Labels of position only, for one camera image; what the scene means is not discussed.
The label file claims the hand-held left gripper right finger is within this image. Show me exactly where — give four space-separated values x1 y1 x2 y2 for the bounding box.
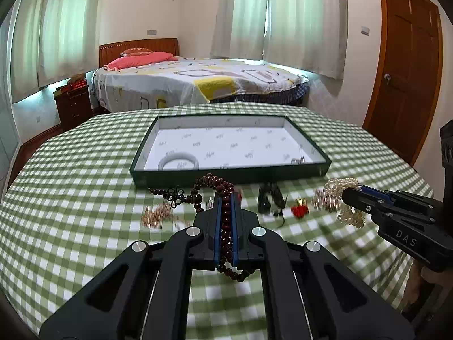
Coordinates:
232 193 414 340

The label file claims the patterned white bed sheet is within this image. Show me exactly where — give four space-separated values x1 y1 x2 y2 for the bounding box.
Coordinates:
93 58 305 113

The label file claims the red flower charm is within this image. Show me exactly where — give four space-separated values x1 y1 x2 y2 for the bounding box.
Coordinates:
291 199 310 219

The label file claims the white curtain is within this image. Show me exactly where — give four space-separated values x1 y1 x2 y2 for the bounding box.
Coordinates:
264 0 348 81
210 0 270 59
8 0 46 104
37 0 104 91

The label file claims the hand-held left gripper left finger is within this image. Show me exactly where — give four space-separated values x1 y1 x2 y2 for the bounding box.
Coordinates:
39 193 223 340

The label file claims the brown wooden door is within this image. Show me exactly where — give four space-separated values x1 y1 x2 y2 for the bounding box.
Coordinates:
362 0 445 167

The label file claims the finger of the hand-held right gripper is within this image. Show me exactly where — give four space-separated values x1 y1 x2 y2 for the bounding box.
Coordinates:
359 185 399 202
341 187 390 220

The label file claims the white jade bangle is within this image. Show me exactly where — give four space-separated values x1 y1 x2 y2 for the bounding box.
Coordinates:
157 152 200 171

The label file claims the rose gold chain bracelet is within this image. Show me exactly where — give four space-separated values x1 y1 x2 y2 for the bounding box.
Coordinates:
141 203 192 229

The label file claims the glass door wardrobe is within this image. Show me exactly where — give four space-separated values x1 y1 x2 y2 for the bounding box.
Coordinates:
0 18 22 188

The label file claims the pink pillow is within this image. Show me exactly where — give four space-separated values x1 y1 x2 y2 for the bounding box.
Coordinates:
103 51 178 71

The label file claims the black cord pendant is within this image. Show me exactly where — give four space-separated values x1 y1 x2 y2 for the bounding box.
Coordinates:
258 181 289 228

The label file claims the dark wooden nightstand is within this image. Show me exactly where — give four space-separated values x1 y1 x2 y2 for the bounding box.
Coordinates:
54 86 94 132

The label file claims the dark red bead necklace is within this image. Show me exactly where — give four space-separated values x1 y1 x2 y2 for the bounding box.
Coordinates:
149 173 256 284

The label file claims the rose gold bead bracelet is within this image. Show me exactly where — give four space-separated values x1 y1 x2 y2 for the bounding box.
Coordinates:
311 188 342 214

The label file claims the green checkered tablecloth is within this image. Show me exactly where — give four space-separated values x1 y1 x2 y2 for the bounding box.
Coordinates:
0 102 434 340

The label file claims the small orange patterned pillow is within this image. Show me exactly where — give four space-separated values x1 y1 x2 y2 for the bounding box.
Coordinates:
120 47 153 57

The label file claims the cream pearl necklace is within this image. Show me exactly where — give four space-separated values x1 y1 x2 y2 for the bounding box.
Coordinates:
324 177 366 229

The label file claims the wooden bed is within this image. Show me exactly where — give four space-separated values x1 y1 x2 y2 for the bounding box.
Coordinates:
91 38 311 114

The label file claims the green tray with white lining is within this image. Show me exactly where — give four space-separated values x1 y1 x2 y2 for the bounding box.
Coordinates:
129 114 332 189

